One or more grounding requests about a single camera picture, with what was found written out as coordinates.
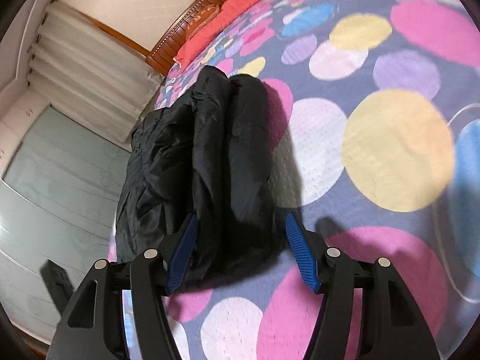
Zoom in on black puffer jacket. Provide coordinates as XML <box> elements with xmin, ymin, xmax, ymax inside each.
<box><xmin>115</xmin><ymin>66</ymin><xmax>279</xmax><ymax>289</ymax></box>

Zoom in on frosted glass wardrobe door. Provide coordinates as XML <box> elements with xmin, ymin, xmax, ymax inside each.
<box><xmin>1</xmin><ymin>107</ymin><xmax>129</xmax><ymax>343</ymax></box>

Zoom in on beige left curtain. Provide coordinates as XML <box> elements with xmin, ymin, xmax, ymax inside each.
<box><xmin>28</xmin><ymin>1</ymin><xmax>163</xmax><ymax>145</ymax></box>

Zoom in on wooden headboard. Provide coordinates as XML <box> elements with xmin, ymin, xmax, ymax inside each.
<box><xmin>145</xmin><ymin>0</ymin><xmax>278</xmax><ymax>77</ymax></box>

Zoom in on orange embroidered pillow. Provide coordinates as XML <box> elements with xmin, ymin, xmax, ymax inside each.
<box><xmin>185</xmin><ymin>5</ymin><xmax>221</xmax><ymax>41</ymax></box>

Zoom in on red folded blanket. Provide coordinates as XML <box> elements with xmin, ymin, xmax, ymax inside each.
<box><xmin>174</xmin><ymin>0</ymin><xmax>260</xmax><ymax>72</ymax></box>

